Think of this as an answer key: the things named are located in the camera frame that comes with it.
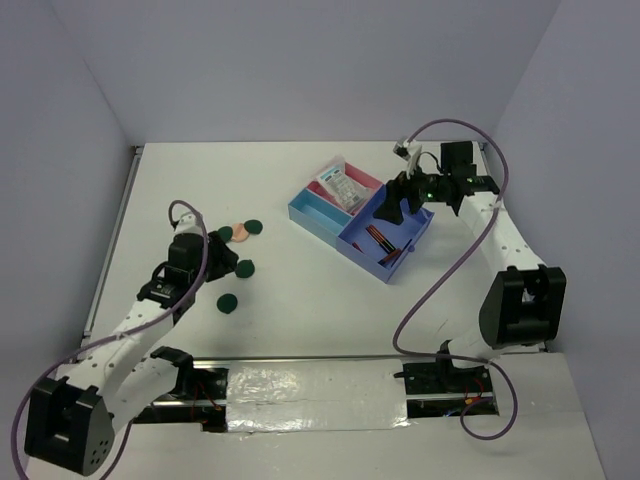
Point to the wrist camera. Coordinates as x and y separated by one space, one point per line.
410 152
188 223

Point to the cotton pad pack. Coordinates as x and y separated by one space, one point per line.
346 186

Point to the three-compartment organizer box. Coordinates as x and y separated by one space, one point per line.
311 210

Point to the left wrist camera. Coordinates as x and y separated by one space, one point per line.
188 223

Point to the green round puff top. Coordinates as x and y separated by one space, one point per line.
253 226

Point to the dark red lip gloss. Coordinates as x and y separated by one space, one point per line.
389 244

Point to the green round puff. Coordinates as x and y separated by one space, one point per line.
225 233
227 303
253 226
245 269

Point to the slanted red lip gloss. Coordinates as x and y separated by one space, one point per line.
357 247

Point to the red lip gloss tube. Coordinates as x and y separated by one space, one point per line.
378 239

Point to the metal mounting rail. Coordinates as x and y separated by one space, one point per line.
432 390

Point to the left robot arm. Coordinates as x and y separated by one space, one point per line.
73 420

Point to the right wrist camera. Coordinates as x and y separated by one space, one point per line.
410 152

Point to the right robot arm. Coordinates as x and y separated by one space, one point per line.
524 303

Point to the green round puff bottom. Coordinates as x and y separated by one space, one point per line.
227 303

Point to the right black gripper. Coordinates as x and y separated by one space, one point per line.
390 209

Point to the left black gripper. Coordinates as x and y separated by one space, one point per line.
225 259

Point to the silver foil tape panel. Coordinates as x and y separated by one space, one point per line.
306 396

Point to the long red lip gloss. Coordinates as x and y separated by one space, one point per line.
390 256

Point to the pink puff upper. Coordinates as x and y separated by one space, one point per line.
239 233

